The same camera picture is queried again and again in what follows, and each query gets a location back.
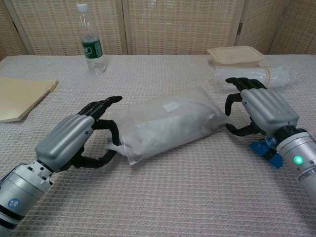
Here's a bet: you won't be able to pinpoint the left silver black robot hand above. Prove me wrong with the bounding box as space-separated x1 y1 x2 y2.
34 95 123 173

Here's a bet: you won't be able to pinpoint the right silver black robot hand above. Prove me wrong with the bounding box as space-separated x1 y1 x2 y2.
224 77 300 138

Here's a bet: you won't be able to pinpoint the transparent plastic bag white contents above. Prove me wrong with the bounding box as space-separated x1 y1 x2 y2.
106 86 230 166

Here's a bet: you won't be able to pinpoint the bundle of clear plastic straws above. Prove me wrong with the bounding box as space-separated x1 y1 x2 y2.
212 64 297 89

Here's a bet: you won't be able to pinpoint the beige lidded food container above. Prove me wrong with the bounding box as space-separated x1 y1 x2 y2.
206 45 265 69

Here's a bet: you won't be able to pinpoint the white woven tablecloth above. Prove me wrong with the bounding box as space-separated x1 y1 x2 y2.
0 54 316 237

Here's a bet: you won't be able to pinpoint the clear plastic water bottle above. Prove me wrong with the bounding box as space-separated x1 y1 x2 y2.
76 3 108 75

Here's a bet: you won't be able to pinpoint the woven folding screen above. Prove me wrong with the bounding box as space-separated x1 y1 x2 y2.
0 0 316 61

